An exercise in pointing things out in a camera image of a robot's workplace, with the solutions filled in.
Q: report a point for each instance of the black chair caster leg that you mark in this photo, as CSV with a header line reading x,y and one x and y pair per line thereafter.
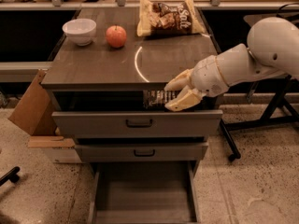
x,y
11,176

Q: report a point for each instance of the white ceramic bowl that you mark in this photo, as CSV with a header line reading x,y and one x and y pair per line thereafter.
x,y
80,31

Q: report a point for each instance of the grey middle drawer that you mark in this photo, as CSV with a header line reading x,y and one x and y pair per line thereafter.
x,y
142,152

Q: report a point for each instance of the grey drawer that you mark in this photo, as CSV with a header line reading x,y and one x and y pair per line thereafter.
x,y
137,124
155,192
142,152

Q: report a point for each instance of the red apple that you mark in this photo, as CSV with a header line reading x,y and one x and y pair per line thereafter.
x,y
116,36

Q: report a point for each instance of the yellow brown snack bag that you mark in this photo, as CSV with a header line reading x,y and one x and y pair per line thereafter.
x,y
156,18

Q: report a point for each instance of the grey top drawer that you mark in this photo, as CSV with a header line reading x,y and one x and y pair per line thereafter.
x,y
137,124

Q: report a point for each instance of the grey drawer cabinet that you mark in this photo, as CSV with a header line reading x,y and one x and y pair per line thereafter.
x,y
98,77

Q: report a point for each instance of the grey bottom drawer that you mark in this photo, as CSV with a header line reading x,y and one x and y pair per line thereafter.
x,y
155,192

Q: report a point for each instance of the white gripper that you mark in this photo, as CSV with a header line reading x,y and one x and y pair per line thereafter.
x,y
206,76

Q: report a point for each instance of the black folding table stand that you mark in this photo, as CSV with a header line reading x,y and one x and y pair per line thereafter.
x,y
266,119

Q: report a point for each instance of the dark chocolate rxbar wrapper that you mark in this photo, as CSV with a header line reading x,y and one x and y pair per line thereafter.
x,y
157,99

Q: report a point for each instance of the brown cardboard box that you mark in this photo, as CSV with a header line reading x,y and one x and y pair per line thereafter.
x,y
33,113

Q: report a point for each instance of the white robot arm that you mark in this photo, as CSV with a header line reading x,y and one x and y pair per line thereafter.
x,y
272,49

